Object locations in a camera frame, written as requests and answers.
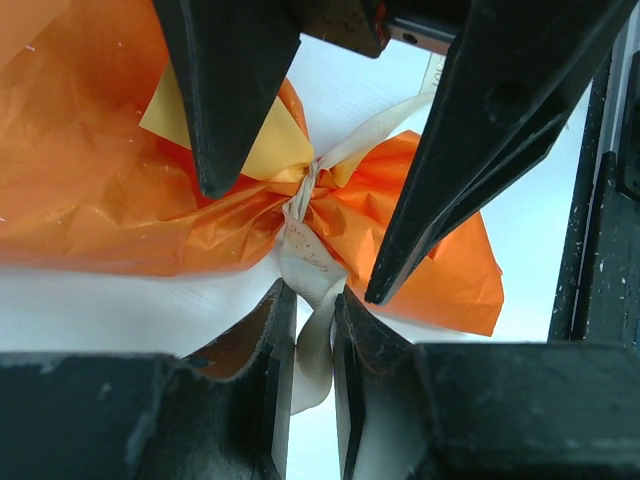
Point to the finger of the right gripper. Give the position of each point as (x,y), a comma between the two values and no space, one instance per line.
(230,59)

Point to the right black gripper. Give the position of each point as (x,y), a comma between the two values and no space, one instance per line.
(511,80)

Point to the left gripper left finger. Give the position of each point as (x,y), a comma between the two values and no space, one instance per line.
(222,412)

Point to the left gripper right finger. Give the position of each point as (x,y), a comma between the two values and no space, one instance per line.
(565,410)

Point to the cream ribbon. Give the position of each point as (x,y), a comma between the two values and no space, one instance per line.
(306,265)

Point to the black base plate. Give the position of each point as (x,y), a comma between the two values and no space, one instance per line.
(597,294)

